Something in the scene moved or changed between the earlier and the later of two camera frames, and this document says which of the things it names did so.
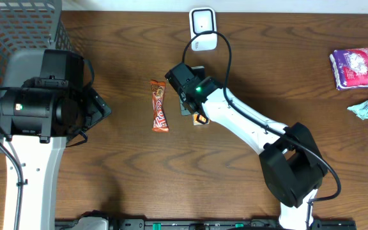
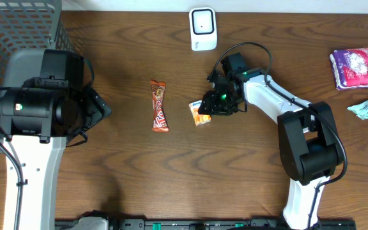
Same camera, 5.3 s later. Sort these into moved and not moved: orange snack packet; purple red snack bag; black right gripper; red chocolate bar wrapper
Moved: black right gripper
Not moved: orange snack packet; red chocolate bar wrapper; purple red snack bag
